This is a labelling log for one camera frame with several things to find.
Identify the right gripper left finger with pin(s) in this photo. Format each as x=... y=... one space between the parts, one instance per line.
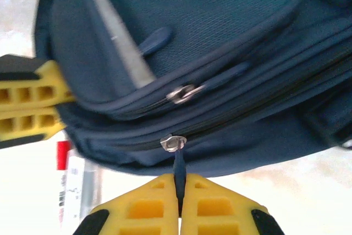
x=143 y=207

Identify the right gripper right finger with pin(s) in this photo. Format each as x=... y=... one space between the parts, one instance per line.
x=220 y=207

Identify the navy blue backpack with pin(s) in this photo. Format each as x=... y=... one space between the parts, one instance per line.
x=192 y=12

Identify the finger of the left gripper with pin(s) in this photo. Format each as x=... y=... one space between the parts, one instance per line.
x=33 y=125
x=33 y=83

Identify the clear plastic lead box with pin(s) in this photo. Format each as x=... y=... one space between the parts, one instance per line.
x=74 y=180

